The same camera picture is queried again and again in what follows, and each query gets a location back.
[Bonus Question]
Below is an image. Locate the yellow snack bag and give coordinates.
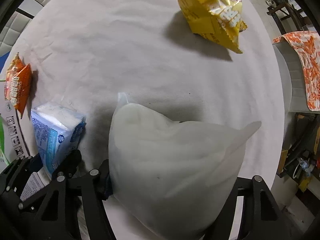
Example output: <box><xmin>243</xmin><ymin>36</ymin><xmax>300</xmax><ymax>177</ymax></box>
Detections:
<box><xmin>178</xmin><ymin>0</ymin><xmax>247</xmax><ymax>54</ymax></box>

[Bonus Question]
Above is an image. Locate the white plastic bag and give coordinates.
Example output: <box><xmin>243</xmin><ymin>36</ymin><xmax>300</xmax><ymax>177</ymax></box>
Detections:
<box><xmin>108</xmin><ymin>93</ymin><xmax>261</xmax><ymax>239</ymax></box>

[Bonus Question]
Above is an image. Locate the orange white cloth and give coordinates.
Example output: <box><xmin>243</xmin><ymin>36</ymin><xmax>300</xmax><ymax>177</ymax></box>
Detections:
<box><xmin>272</xmin><ymin>31</ymin><xmax>319</xmax><ymax>111</ymax></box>

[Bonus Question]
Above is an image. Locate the blue white tissue pack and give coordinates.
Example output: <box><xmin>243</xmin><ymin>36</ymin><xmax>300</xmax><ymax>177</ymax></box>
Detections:
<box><xmin>31</xmin><ymin>102</ymin><xmax>86</xmax><ymax>177</ymax></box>

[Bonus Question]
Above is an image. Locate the grey chair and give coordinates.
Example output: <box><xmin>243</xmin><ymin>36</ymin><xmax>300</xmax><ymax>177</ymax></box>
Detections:
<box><xmin>273</xmin><ymin>41</ymin><xmax>319</xmax><ymax>114</ymax></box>

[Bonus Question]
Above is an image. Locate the brown wooden chair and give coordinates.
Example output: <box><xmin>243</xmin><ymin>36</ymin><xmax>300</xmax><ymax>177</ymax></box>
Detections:
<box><xmin>266</xmin><ymin>0</ymin><xmax>311</xmax><ymax>34</ymax></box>

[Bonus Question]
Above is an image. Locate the grey table cloth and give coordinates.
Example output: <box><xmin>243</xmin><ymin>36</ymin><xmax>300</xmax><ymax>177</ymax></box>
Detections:
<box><xmin>10</xmin><ymin>0</ymin><xmax>285</xmax><ymax>186</ymax></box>

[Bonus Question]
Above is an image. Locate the orange snack bag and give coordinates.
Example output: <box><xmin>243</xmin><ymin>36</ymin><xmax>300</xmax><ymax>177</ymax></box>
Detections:
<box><xmin>4</xmin><ymin>53</ymin><xmax>32</xmax><ymax>118</ymax></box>

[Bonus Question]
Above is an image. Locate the left white padded chair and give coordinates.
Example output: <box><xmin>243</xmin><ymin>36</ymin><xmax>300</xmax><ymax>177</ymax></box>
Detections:
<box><xmin>0</xmin><ymin>12</ymin><xmax>31</xmax><ymax>67</ymax></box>

